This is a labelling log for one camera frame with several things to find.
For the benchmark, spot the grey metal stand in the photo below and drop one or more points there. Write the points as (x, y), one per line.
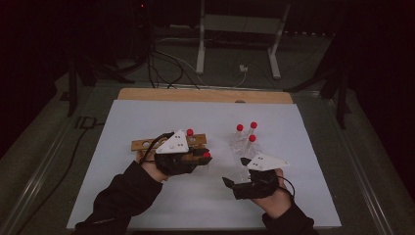
(241, 23)

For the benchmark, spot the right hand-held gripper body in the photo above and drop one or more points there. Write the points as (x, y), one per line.
(261, 191)

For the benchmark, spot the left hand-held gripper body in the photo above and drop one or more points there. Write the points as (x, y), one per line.
(173, 147)

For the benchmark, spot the white table mat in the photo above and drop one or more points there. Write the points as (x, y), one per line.
(195, 202)

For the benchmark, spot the person's left hand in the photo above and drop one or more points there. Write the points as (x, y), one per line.
(151, 171)

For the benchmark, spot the clear acrylic test tube rack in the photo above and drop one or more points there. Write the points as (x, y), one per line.
(238, 147)

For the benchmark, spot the red-capped clear test tube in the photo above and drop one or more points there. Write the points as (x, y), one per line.
(253, 125)
(239, 127)
(206, 154)
(252, 138)
(190, 132)

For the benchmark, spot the person's right hand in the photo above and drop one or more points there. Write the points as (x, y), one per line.
(274, 205)

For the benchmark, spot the dark device with red light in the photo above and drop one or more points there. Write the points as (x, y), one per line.
(142, 19)

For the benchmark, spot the white plug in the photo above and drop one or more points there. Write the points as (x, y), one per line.
(243, 68)

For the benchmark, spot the black stand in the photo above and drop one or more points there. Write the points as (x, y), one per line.
(72, 91)
(341, 104)

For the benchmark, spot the aluminium frame rail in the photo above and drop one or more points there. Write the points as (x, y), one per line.
(36, 182)
(362, 173)

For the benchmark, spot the wooden test tube rack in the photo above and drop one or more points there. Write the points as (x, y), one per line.
(200, 139)

